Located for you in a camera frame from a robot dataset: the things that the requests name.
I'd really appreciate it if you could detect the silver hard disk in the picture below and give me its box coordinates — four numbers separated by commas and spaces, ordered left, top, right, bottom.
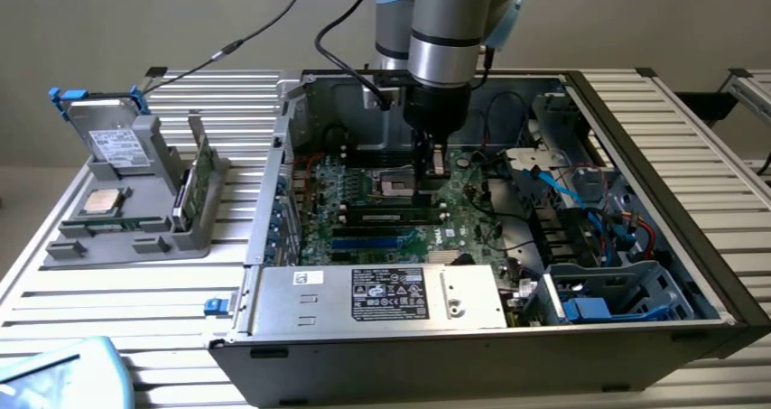
66, 95, 154, 169

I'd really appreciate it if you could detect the blue disk carrier bracket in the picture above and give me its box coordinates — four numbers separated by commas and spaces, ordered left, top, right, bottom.
47, 85, 151, 117

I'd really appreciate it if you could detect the green motherboard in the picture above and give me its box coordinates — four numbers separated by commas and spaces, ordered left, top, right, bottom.
293, 148, 527, 284

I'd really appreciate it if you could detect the long black cable with connector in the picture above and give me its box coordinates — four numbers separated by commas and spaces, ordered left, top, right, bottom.
143, 0, 317, 95

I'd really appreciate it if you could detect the blue SATA wire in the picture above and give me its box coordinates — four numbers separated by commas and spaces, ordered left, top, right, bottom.
529, 166, 611, 266

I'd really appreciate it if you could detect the open black PC case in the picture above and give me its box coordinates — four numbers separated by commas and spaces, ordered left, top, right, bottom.
207, 68, 771, 406

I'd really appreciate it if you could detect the CPU chip with metal lid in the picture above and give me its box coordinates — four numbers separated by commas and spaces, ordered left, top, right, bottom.
82, 187, 131, 217

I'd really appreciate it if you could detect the green graphics card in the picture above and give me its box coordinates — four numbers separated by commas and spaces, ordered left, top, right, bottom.
170, 133, 218, 232

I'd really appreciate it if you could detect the installed black RAM stick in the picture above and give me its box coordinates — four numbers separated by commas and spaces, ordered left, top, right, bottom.
345, 207, 442, 226

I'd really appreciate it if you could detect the CPU socket with metal frame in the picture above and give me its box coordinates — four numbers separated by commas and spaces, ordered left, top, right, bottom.
361, 167, 453, 201

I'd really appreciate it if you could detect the silver power supply unit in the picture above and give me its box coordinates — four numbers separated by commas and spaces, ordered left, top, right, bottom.
247, 264, 527, 334

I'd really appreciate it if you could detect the black expansion slot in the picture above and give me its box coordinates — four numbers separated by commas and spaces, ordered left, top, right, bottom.
330, 227, 405, 239

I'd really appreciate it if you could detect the blue case latch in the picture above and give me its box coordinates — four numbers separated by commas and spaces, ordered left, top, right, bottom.
203, 294, 234, 317

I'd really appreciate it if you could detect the blue expansion slot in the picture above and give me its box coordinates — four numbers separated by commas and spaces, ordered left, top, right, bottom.
333, 237, 405, 250

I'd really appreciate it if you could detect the thin black wire loop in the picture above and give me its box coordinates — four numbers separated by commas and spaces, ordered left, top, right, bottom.
483, 91, 533, 153

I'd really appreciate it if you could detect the grey parts rack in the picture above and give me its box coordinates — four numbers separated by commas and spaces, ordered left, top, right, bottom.
45, 110, 234, 262

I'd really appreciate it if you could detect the green RAM stick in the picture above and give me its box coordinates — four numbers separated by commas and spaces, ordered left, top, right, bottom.
74, 218, 169, 231

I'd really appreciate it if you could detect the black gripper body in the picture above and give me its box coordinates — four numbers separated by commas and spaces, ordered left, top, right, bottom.
402, 82, 474, 157

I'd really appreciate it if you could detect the neighbouring metal slat table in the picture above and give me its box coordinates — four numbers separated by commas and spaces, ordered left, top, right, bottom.
721, 67, 771, 190

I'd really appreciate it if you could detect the black looped camera cable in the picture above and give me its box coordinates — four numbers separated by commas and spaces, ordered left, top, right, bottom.
315, 0, 391, 112

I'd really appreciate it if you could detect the teal plastic object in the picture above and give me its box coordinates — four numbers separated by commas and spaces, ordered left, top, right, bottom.
0, 335, 137, 409

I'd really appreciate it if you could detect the metal drive cage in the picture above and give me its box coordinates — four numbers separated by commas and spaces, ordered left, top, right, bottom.
502, 145, 573, 181

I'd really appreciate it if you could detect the red wire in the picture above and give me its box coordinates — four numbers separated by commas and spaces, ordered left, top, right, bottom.
637, 216, 664, 253

